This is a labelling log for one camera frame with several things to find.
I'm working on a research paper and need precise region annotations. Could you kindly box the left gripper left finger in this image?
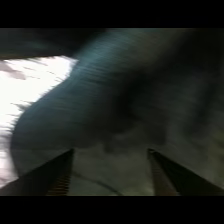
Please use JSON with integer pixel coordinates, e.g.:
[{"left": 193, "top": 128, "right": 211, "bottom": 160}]
[{"left": 0, "top": 148, "right": 75, "bottom": 197}]

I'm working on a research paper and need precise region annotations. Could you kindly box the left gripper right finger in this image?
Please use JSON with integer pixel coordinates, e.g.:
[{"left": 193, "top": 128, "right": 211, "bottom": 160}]
[{"left": 147, "top": 148, "right": 224, "bottom": 197}]

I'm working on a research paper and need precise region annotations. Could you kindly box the dark green garment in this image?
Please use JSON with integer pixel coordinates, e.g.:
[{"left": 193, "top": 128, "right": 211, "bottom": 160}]
[{"left": 0, "top": 27, "right": 224, "bottom": 197}]

